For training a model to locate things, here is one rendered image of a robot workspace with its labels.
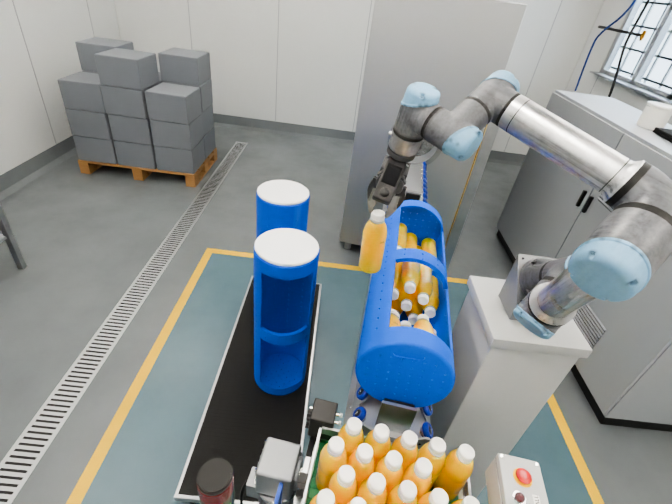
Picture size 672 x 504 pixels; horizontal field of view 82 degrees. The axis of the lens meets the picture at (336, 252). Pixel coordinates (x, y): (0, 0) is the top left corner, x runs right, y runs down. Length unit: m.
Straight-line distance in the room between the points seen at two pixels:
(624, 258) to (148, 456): 2.12
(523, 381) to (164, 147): 3.80
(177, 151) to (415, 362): 3.63
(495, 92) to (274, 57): 5.13
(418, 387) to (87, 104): 4.07
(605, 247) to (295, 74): 5.39
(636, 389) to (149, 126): 4.34
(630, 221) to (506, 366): 0.77
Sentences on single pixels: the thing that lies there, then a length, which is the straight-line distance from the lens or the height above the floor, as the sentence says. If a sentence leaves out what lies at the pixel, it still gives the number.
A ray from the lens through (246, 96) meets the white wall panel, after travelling 6.12.
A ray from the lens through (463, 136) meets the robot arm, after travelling 0.86.
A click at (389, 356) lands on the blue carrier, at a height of 1.17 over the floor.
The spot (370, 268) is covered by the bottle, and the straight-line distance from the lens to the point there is 1.16.
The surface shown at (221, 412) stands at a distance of 2.21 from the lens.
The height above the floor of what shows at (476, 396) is 0.84.
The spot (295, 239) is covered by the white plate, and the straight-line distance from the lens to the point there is 1.74.
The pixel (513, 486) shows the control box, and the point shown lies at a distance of 1.13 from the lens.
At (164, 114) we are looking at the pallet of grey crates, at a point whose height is 0.74.
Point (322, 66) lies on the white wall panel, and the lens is 5.86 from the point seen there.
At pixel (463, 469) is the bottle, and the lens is 1.14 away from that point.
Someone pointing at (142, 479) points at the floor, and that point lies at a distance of 2.28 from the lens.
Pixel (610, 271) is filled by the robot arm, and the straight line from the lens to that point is 0.81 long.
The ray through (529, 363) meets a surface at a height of 1.04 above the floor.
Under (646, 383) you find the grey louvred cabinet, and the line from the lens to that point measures 2.79.
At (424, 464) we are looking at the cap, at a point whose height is 1.10.
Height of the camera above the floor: 2.01
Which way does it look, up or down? 35 degrees down
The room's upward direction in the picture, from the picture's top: 8 degrees clockwise
